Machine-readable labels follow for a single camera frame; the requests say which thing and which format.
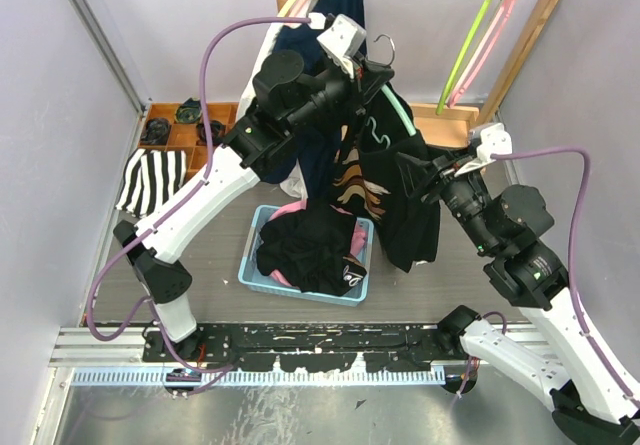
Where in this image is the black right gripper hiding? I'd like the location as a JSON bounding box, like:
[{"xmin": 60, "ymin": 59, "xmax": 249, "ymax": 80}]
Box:
[{"xmin": 394, "ymin": 141, "xmax": 499, "ymax": 253}]

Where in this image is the mint green hanger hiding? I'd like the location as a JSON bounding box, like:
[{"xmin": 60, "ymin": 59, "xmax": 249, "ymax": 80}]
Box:
[{"xmin": 366, "ymin": 33, "xmax": 417, "ymax": 149}]

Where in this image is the pink t shirt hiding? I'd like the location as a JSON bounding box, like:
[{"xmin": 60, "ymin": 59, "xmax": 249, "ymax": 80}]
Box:
[{"xmin": 264, "ymin": 202, "xmax": 371, "ymax": 289}]

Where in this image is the black printed t shirt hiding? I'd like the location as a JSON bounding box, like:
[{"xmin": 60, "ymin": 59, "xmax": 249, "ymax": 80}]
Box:
[{"xmin": 255, "ymin": 199, "xmax": 369, "ymax": 297}]

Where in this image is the lime green hanger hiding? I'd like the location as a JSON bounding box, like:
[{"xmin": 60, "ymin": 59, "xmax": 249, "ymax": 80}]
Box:
[{"xmin": 436, "ymin": 0, "xmax": 500, "ymax": 115}]

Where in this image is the pink plastic hanger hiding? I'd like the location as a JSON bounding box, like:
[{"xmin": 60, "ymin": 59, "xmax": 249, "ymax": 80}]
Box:
[{"xmin": 446, "ymin": 0, "xmax": 516, "ymax": 108}]

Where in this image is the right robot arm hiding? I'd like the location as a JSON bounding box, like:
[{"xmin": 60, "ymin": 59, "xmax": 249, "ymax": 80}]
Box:
[{"xmin": 396, "ymin": 150, "xmax": 639, "ymax": 444}]

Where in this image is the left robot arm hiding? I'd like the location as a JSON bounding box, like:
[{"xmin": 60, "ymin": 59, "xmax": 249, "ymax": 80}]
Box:
[{"xmin": 114, "ymin": 50, "xmax": 394, "ymax": 361}]

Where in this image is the white t shirt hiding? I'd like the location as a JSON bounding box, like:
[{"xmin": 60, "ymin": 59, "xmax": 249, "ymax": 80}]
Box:
[{"xmin": 236, "ymin": 23, "xmax": 308, "ymax": 199}]

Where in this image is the dark rolled item in tray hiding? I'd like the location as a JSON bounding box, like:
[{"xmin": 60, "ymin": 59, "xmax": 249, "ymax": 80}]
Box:
[
  {"xmin": 140, "ymin": 117, "xmax": 171, "ymax": 146},
  {"xmin": 174, "ymin": 97, "xmax": 203, "ymax": 124},
  {"xmin": 196, "ymin": 120, "xmax": 226, "ymax": 146}
]

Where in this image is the light blue plastic basket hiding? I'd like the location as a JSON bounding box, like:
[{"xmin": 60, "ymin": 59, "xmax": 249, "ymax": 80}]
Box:
[{"xmin": 237, "ymin": 205, "xmax": 370, "ymax": 307}]

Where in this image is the brown wooden compartment tray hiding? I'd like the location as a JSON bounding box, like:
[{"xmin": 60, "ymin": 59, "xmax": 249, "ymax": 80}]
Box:
[{"xmin": 138, "ymin": 102, "xmax": 238, "ymax": 182}]

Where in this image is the black white striped cloth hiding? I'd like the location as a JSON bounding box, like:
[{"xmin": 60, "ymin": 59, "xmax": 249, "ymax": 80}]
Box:
[{"xmin": 115, "ymin": 148, "xmax": 187, "ymax": 218}]

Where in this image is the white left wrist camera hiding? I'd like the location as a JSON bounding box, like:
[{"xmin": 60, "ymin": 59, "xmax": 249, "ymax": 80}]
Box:
[{"xmin": 308, "ymin": 12, "xmax": 366, "ymax": 79}]

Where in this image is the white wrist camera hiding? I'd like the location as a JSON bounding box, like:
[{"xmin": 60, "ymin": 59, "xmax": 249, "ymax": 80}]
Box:
[
  {"xmin": 455, "ymin": 122, "xmax": 513, "ymax": 177},
  {"xmin": 308, "ymin": 12, "xmax": 366, "ymax": 79}
]

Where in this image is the wooden clothes rack frame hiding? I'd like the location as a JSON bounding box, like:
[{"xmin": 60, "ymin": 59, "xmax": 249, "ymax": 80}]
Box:
[{"xmin": 276, "ymin": 0, "xmax": 560, "ymax": 145}]

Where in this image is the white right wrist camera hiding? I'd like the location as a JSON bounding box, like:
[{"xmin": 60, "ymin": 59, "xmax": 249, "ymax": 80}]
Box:
[{"xmin": 455, "ymin": 122, "xmax": 513, "ymax": 177}]

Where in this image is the white slotted cable duct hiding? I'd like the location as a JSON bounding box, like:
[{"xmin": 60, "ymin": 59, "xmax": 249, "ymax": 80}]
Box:
[{"xmin": 71, "ymin": 362, "xmax": 446, "ymax": 388}]

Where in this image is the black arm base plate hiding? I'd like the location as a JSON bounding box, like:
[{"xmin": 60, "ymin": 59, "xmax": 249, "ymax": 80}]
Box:
[{"xmin": 142, "ymin": 320, "xmax": 481, "ymax": 374}]

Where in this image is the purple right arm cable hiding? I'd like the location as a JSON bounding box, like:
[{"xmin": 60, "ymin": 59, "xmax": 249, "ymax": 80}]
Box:
[{"xmin": 449, "ymin": 147, "xmax": 640, "ymax": 411}]

